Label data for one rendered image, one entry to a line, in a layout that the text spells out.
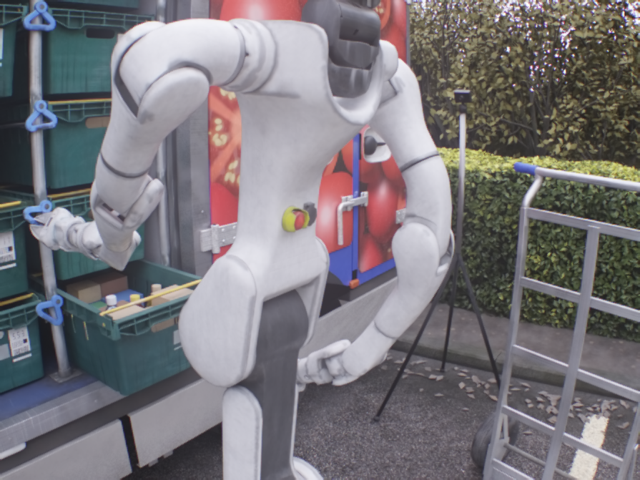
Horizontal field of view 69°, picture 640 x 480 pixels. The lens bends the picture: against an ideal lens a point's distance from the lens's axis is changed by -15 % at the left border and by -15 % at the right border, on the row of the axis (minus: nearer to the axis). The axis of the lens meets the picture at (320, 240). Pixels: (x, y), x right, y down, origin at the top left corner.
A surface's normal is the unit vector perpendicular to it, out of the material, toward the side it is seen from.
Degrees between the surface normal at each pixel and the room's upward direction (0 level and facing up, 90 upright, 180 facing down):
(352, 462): 0
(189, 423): 90
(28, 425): 90
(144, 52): 72
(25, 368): 98
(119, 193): 140
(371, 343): 83
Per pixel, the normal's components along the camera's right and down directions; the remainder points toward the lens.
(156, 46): -0.23, -0.14
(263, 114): -0.44, 0.63
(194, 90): 0.66, 0.70
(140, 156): 0.39, 0.84
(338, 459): 0.00, -0.97
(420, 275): -0.43, 0.43
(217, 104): 0.82, 0.13
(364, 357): -0.50, 0.07
